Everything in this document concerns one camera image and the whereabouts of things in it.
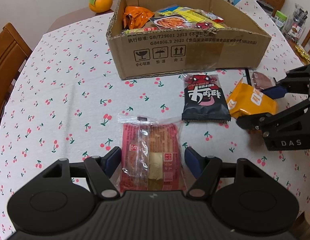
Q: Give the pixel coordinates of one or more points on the gold woven coaster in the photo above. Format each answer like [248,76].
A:
[302,54]

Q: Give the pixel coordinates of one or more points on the clear packet dark meat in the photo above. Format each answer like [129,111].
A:
[259,80]

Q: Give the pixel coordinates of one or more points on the crumpled orange snack bag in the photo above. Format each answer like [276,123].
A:
[136,17]

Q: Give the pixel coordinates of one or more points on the cherry print tablecloth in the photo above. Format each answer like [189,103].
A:
[66,102]

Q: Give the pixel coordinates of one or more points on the red clear pastry packet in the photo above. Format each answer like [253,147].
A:
[151,154]

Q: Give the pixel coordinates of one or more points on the brown cardboard box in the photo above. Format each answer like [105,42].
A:
[241,44]

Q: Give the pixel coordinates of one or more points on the orange fruit with leaf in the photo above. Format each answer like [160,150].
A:
[100,6]

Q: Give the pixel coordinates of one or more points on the green lid jar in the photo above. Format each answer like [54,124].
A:
[280,19]

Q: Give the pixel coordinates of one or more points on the white red small packet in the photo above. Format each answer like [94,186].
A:
[212,17]

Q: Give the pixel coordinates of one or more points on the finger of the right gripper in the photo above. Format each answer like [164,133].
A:
[254,122]
[275,92]

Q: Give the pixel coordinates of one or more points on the black red snack packet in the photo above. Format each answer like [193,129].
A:
[204,99]

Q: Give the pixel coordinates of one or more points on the clear jar of pens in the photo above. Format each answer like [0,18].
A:
[295,25]

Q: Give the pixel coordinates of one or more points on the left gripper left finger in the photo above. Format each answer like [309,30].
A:
[99,171]

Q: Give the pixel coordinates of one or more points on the wooden chair at left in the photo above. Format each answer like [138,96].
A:
[13,52]

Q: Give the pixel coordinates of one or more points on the white noodle picture packet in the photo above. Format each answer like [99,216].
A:
[171,22]

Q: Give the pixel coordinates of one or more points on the long yellow blue packet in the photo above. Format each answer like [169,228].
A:
[191,15]

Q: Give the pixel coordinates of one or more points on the yellow green cracker packet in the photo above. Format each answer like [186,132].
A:
[140,30]

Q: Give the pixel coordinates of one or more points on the black red packet in box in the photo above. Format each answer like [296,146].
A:
[203,25]

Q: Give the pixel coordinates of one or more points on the yellow orange snack packet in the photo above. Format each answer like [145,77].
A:
[246,100]

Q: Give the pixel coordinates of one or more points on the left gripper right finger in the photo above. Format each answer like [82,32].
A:
[205,170]

